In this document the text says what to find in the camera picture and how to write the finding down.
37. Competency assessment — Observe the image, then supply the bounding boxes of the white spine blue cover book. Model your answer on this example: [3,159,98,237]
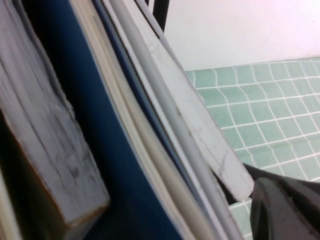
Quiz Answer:
[92,0,242,240]

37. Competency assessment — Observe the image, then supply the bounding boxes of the green white checkered tablecloth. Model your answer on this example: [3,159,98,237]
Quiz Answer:
[184,56,320,240]

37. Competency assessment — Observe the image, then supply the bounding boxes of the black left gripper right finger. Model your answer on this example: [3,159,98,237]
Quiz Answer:
[244,164,320,220]

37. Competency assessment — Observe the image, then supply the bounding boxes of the dark blue book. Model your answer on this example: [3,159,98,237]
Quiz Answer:
[24,0,218,240]

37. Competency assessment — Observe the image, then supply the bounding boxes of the black mesh book holder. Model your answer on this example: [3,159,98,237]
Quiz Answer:
[139,0,171,41]

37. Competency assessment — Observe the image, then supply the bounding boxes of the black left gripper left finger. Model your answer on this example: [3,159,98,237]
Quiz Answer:
[249,177,320,240]

